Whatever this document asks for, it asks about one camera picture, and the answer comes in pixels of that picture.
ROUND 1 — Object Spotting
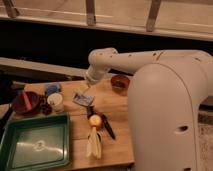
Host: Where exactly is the blue grey towel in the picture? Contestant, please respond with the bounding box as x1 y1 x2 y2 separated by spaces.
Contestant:
73 92 95 107

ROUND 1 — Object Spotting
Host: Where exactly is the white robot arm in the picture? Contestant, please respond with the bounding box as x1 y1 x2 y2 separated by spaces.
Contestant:
85 48 213 171

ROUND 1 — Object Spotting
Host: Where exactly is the small red brown bowl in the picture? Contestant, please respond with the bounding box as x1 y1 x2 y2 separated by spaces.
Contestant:
110 74 130 92

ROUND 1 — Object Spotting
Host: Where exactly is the white cup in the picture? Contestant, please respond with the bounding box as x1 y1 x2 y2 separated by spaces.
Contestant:
47 93 64 112

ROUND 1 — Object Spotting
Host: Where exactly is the wooden table board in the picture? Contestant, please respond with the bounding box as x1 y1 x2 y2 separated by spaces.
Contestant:
11 78 136 171

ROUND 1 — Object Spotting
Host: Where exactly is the orange round fruit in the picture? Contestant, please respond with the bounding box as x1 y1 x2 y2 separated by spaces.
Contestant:
89 115 103 130

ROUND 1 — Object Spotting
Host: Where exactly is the blue sponge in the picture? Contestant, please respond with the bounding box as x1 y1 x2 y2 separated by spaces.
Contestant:
44 83 61 96

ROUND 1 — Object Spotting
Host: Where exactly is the dark red bowl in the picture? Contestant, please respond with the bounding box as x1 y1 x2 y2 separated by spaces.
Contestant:
12 91 40 114

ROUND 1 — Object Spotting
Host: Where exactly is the pale yellow banana peel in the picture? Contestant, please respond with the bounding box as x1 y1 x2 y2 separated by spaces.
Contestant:
86 127 102 159

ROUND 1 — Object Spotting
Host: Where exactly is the green plastic tray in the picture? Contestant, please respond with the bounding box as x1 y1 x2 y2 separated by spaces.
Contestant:
0 113 70 171

